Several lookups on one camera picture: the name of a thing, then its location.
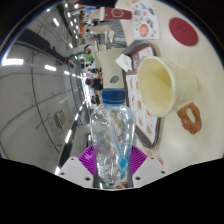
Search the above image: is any cream mug with brown handle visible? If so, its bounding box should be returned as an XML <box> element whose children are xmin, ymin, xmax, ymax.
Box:
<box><xmin>137</xmin><ymin>55</ymin><xmax>203</xmax><ymax>135</ymax></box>

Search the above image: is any dark brown food tray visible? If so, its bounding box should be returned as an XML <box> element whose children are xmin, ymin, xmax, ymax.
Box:
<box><xmin>121</xmin><ymin>40</ymin><xmax>162</xmax><ymax>150</ymax></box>

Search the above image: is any flat round red coaster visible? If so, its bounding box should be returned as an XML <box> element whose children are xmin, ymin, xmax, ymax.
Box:
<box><xmin>168</xmin><ymin>17</ymin><xmax>200</xmax><ymax>47</ymax></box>

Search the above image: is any ceiling air conditioner unit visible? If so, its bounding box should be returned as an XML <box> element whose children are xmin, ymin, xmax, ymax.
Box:
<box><xmin>54</xmin><ymin>109</ymin><xmax>68</xmax><ymax>129</ymax></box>

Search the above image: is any colourful printed flyer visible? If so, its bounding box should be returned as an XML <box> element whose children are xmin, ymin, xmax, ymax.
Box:
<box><xmin>131</xmin><ymin>1</ymin><xmax>161</xmax><ymax>41</ymax></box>

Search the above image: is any group of ceiling lights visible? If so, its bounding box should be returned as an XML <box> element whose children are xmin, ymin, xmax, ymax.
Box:
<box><xmin>1</xmin><ymin>3</ymin><xmax>88</xmax><ymax>158</ymax></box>

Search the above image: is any cream chair with round hole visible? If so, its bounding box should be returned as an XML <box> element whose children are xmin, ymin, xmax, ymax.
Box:
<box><xmin>94</xmin><ymin>48</ymin><xmax>127</xmax><ymax>90</ymax></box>

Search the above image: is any person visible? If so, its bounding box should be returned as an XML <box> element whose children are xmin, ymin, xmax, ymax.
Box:
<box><xmin>84</xmin><ymin>68</ymin><xmax>104</xmax><ymax>91</ymax></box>

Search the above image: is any crumpled white napkin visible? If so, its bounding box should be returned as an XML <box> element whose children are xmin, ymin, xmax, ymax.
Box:
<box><xmin>115</xmin><ymin>53</ymin><xmax>133</xmax><ymax>73</ymax></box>

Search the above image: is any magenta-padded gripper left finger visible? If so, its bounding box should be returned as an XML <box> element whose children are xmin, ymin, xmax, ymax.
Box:
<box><xmin>57</xmin><ymin>145</ymin><xmax>100</xmax><ymax>190</ymax></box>

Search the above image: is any red paper cup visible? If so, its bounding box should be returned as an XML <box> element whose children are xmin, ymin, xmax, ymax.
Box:
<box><xmin>99</xmin><ymin>7</ymin><xmax>133</xmax><ymax>21</ymax></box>

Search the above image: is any clear water bottle blue cap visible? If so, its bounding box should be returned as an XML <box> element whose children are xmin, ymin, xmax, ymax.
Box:
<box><xmin>89</xmin><ymin>88</ymin><xmax>137</xmax><ymax>186</ymax></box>

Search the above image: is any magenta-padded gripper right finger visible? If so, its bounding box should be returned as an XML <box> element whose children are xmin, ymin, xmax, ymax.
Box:
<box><xmin>126</xmin><ymin>145</ymin><xmax>167</xmax><ymax>190</ymax></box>

